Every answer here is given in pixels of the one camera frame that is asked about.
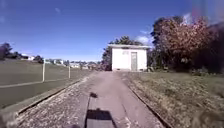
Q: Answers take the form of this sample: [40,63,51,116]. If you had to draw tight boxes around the distant dark trees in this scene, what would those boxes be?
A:
[0,42,45,65]

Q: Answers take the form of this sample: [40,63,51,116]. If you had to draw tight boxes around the grey gravel concrete path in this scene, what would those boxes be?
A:
[14,70,168,128]

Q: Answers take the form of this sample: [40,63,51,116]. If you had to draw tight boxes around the white post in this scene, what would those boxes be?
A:
[41,58,46,83]
[67,64,72,80]

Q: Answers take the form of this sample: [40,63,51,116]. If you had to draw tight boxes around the grass verge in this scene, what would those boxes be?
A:
[121,70,224,128]

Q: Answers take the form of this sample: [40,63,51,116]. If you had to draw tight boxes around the small white shed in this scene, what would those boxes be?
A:
[107,43,151,73]

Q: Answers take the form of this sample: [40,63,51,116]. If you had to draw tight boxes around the grass field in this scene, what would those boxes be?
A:
[0,59,95,118]

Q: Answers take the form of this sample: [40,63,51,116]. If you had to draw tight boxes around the group of trees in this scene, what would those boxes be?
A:
[101,14,224,75]

